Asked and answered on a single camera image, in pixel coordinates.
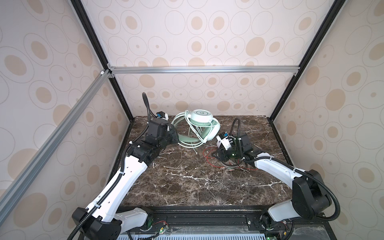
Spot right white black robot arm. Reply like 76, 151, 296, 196
213, 131, 341, 229

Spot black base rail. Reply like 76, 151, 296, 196
77, 205, 331, 240

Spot right black frame post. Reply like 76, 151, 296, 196
269, 0, 347, 123

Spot mint green wired headphones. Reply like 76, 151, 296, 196
172, 109, 221, 149

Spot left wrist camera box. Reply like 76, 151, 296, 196
156, 111, 169, 121

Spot horizontal aluminium frame bar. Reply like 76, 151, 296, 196
110, 65, 300, 75

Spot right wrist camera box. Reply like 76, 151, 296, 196
216, 133, 236, 151

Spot black frame post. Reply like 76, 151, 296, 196
269, 0, 347, 123
70, 0, 134, 122

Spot white black red-cabled headphones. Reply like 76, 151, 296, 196
201, 145, 259, 172

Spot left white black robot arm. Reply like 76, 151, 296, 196
68, 93, 179, 240

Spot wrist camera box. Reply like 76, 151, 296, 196
216, 133, 236, 151
156, 111, 169, 121

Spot left black frame post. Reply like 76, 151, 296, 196
70, 0, 134, 122

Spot left slanted aluminium frame bar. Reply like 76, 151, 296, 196
1, 69, 112, 225

